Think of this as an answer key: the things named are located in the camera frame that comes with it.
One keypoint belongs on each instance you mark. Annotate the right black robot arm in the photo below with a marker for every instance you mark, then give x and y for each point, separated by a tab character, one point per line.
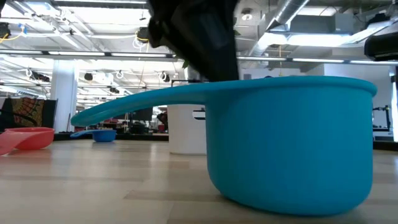
384	46

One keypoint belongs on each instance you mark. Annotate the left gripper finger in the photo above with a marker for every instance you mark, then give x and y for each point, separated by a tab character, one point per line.
160	25
211	40

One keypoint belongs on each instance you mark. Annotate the white building pillar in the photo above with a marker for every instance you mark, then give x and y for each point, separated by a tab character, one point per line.
63	93

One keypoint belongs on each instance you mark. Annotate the silver ceiling duct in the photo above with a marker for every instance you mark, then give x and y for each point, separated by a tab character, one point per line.
286	12

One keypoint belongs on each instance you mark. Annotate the black equipment stand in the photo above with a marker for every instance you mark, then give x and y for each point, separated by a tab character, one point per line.
387	115

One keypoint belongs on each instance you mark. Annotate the white cutting board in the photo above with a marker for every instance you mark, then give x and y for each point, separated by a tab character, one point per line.
183	130

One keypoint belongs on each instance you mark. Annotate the pink plastic measuring cup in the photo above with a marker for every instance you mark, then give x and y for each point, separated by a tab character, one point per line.
37	138

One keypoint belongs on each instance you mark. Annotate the light blue measuring cup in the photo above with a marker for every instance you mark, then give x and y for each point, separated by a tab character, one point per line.
104	136

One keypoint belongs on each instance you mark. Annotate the long ceiling light strip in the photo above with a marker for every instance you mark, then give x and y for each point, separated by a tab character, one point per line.
317	60
81	53

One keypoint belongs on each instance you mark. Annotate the patterned colourful board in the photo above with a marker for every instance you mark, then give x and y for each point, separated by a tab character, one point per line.
25	112

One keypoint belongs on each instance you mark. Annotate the green leafy plant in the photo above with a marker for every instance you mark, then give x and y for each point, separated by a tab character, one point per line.
185	64

